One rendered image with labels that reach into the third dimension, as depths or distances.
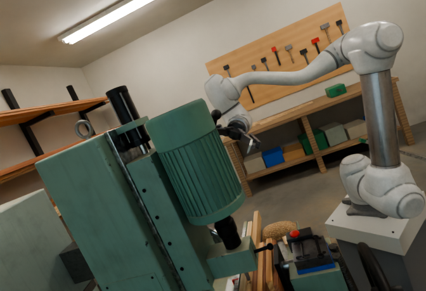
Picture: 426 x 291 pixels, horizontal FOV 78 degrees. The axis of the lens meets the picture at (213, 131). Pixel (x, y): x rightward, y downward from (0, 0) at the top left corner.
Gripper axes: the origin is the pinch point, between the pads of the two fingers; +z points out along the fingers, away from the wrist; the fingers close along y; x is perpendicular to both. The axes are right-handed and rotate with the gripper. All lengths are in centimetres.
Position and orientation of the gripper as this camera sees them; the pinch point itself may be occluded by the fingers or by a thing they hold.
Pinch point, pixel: (229, 142)
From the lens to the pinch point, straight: 85.5
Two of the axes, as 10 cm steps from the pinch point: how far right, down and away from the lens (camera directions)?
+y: -9.5, -2.8, 1.5
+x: 2.3, -9.4, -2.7
